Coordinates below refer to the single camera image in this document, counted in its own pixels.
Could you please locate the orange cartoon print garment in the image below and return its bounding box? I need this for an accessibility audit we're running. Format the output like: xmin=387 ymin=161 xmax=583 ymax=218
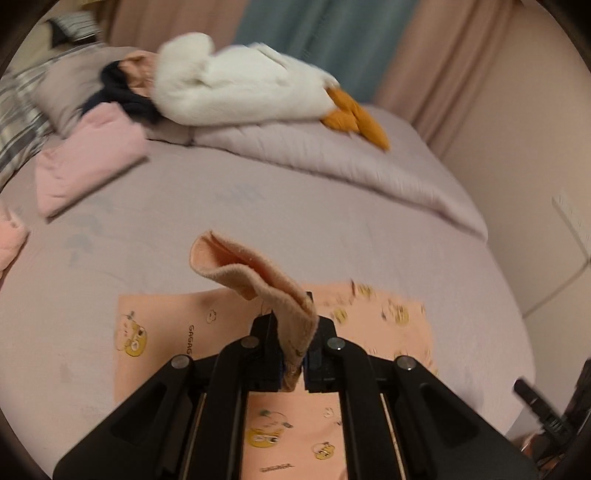
xmin=112 ymin=230 xmax=440 ymax=480

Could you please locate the pink folded garment small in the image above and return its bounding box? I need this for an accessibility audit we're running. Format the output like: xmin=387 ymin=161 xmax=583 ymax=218
xmin=0 ymin=201 xmax=29 ymax=279

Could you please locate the mauve bed sheet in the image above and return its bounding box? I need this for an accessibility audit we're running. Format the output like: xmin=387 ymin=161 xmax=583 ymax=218
xmin=1 ymin=141 xmax=535 ymax=472

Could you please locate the mauve folded duvet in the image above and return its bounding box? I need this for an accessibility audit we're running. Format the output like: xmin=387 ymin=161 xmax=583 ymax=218
xmin=146 ymin=106 xmax=488 ymax=240

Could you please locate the pink folded garment large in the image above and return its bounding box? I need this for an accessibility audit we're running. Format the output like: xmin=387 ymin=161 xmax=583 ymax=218
xmin=35 ymin=103 xmax=148 ymax=219

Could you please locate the white goose plush toy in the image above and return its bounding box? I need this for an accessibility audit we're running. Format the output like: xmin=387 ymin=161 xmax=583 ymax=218
xmin=151 ymin=32 xmax=390 ymax=151

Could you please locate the dark navy garment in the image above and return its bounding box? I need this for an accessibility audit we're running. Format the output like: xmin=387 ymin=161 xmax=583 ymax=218
xmin=81 ymin=61 xmax=162 ymax=124

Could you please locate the teal curtain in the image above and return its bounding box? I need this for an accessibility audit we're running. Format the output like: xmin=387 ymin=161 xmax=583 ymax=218
xmin=233 ymin=0 xmax=418 ymax=103

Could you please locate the blue plaid pillow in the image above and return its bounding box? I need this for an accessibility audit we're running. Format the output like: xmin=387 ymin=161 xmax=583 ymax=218
xmin=0 ymin=42 xmax=105 ymax=189

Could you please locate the grey mauve pillow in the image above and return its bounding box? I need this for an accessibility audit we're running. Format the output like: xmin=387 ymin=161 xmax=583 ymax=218
xmin=33 ymin=45 xmax=135 ymax=138

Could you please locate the pink curtain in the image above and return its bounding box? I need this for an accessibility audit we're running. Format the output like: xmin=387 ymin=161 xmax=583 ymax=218
xmin=106 ymin=0 xmax=519 ymax=155

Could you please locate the striped folded cloth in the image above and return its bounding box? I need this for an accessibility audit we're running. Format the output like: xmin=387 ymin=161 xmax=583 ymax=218
xmin=47 ymin=10 xmax=101 ymax=48

